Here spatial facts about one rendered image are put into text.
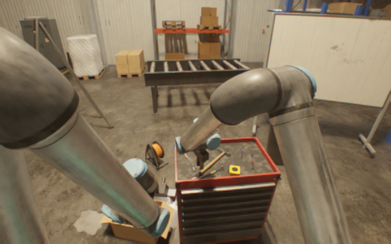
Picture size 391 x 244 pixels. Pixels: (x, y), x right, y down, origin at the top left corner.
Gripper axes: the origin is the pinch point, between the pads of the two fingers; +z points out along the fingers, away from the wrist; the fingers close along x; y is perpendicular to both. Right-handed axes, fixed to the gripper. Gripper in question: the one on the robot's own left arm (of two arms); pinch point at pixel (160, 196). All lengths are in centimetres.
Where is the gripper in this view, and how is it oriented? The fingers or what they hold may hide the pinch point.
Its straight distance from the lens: 104.5
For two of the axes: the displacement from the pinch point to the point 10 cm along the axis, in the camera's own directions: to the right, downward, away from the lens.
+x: -9.8, 0.1, 2.1
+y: 1.2, -7.9, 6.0
